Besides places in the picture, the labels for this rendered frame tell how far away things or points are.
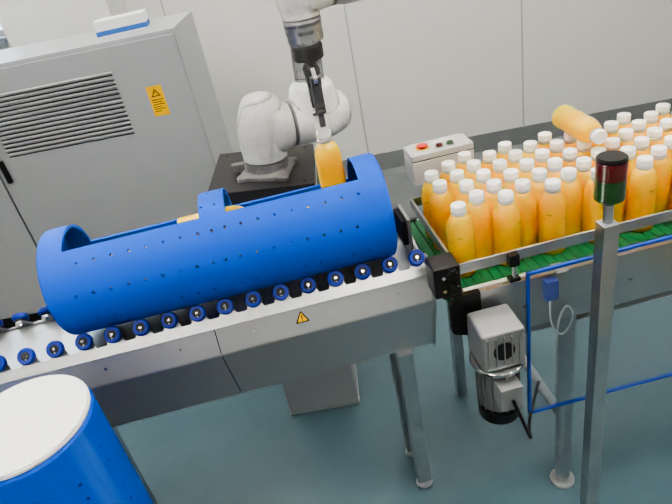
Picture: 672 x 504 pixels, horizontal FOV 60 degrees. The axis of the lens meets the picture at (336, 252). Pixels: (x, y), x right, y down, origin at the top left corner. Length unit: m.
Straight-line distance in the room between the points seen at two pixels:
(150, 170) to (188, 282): 1.71
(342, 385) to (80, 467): 1.36
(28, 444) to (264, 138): 1.14
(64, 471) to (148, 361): 0.44
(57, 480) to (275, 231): 0.69
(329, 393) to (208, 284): 1.13
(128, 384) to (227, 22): 2.92
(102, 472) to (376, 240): 0.81
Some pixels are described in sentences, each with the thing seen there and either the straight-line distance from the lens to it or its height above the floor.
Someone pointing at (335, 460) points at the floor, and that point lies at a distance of 2.37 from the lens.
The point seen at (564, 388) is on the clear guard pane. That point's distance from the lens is 1.83.
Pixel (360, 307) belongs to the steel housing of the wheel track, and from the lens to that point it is 1.59.
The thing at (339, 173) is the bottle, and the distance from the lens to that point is 1.56.
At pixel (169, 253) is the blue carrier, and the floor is 1.16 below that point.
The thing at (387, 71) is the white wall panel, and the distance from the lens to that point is 4.22.
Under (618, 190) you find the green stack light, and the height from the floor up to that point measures 1.19.
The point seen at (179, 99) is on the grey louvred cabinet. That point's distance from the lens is 2.98.
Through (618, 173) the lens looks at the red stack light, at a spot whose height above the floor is 1.23.
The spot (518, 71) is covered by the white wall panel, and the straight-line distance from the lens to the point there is 4.44.
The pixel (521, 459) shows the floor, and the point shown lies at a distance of 2.32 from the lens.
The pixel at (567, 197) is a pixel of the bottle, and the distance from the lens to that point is 1.65.
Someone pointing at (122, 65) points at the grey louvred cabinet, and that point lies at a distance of 3.00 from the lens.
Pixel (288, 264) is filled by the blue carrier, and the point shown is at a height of 1.06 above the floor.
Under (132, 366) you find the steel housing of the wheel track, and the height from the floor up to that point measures 0.87.
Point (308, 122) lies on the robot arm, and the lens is 1.99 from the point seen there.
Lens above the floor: 1.82
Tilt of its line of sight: 31 degrees down
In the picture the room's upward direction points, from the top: 12 degrees counter-clockwise
